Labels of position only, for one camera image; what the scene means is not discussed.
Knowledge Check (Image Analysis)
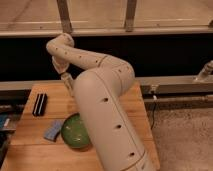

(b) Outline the green ceramic bowl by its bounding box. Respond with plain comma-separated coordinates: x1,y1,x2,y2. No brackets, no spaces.
61,113,91,149

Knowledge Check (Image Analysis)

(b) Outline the metal window frame post left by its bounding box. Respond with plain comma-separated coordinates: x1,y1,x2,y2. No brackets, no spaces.
56,0,72,34

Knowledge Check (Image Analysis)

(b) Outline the metal window frame post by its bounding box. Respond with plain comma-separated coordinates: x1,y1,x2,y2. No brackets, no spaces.
56,0,72,34
124,0,137,32

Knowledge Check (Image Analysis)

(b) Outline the metal pipe fitting right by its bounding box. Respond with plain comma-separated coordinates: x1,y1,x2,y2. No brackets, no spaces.
195,60,213,82

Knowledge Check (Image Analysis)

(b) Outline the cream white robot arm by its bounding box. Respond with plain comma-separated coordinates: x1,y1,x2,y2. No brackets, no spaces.
46,33,156,171

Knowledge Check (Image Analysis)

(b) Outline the white bottle with label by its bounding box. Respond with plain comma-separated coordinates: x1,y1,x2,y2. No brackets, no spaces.
61,72,74,97

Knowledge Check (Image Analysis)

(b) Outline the metal window frame post right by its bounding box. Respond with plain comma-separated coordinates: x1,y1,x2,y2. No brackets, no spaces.
124,0,137,32

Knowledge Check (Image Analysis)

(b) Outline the black rectangular case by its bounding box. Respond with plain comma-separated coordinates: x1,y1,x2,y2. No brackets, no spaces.
32,93,47,116

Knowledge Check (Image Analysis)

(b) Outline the blue sponge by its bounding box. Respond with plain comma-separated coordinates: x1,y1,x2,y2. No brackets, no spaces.
43,120,63,142

